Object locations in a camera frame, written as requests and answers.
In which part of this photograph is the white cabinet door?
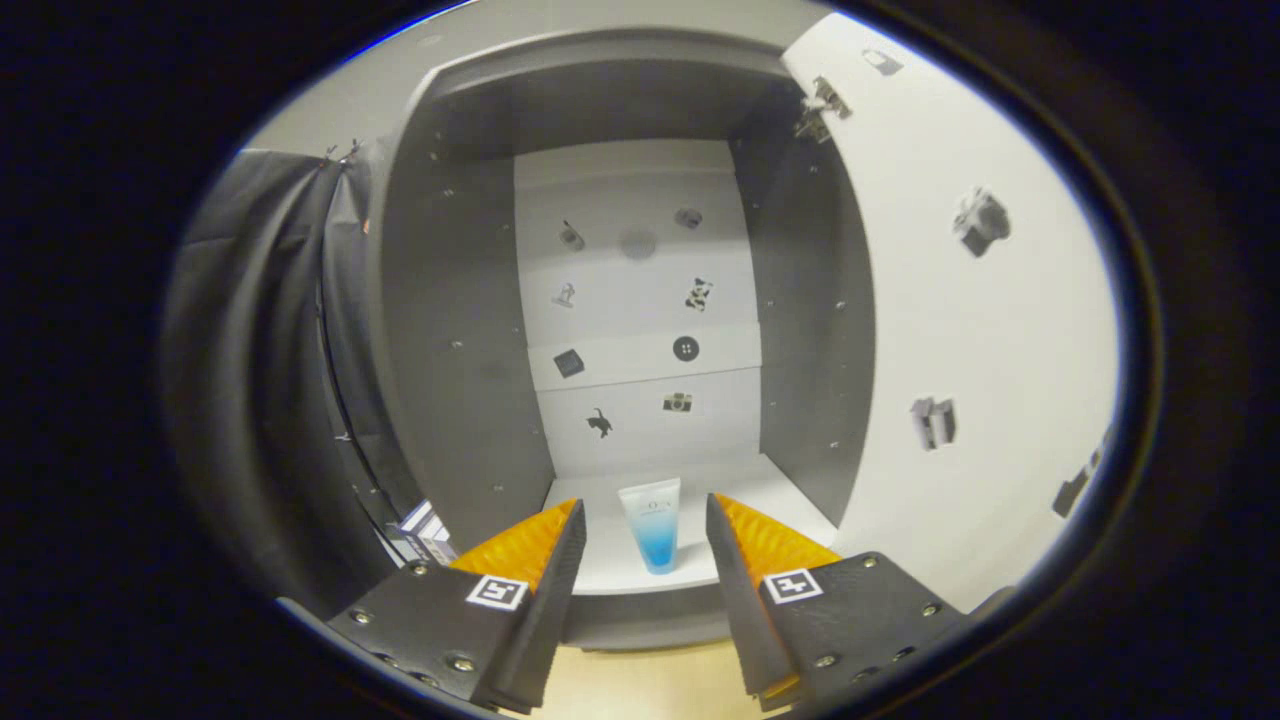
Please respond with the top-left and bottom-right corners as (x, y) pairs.
(780, 12), (1121, 616)

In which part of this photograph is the metal door hinge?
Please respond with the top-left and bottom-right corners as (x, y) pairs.
(795, 75), (853, 141)

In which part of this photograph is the black backdrop cloth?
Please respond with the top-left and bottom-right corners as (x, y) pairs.
(160, 140), (431, 611)

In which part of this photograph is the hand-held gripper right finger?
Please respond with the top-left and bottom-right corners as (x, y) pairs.
(705, 492), (971, 713)

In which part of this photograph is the blue and white tube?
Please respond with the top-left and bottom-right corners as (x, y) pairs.
(617, 477), (683, 576)

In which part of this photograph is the grey cabinet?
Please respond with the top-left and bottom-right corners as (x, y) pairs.
(365, 28), (879, 653)

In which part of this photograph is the white spine book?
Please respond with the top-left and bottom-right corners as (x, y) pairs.
(420, 515), (459, 566)

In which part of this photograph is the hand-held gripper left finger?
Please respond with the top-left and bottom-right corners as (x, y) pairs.
(325, 497), (588, 716)

